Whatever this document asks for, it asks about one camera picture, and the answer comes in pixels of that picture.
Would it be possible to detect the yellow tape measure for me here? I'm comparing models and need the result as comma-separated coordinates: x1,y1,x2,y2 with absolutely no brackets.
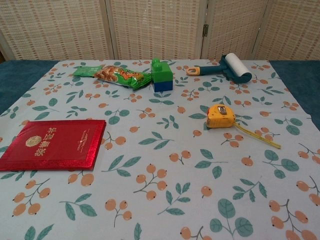
205,104,281,149

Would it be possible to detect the green blue building block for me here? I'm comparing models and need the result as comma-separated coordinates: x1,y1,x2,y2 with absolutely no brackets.
150,57,174,93

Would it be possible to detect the orange green snack bag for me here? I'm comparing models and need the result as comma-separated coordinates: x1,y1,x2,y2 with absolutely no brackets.
92,64,152,91

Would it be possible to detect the floral tablecloth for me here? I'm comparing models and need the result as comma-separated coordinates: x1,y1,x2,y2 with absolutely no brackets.
0,59,320,240

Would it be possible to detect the woven folding screen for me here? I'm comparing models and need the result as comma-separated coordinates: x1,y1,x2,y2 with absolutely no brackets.
0,0,320,61

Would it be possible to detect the small green packet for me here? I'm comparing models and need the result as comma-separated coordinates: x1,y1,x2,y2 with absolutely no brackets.
72,65,105,78

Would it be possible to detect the teal lint roller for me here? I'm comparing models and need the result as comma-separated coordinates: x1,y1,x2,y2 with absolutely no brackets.
186,53,252,85

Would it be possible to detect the red certificate book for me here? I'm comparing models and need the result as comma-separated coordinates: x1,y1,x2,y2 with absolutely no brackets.
0,119,107,172

